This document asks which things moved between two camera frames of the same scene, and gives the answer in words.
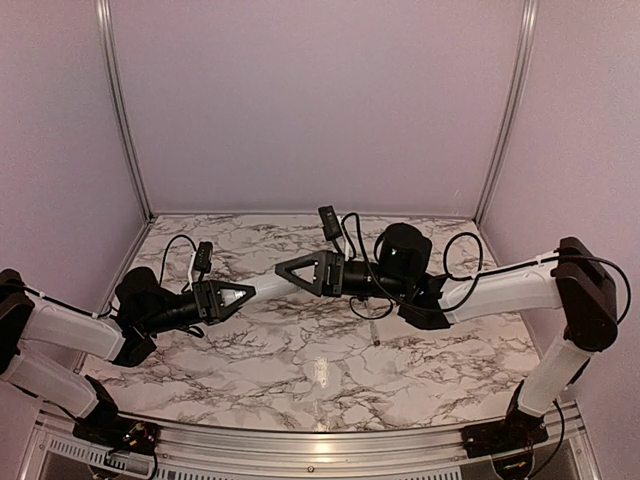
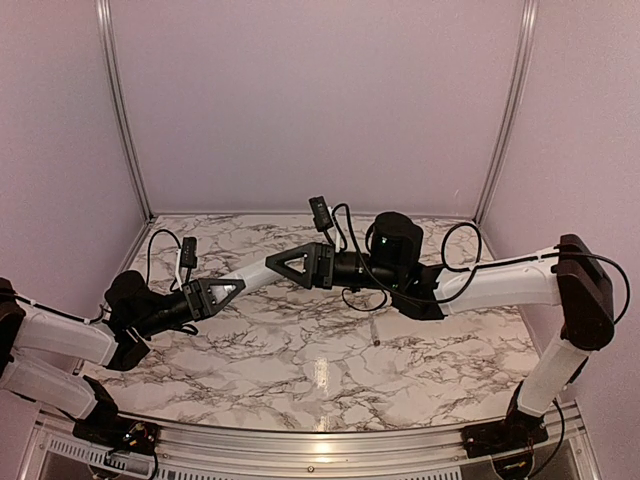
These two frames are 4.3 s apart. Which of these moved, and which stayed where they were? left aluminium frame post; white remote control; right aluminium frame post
Moved: white remote control
Stayed: right aluminium frame post; left aluminium frame post
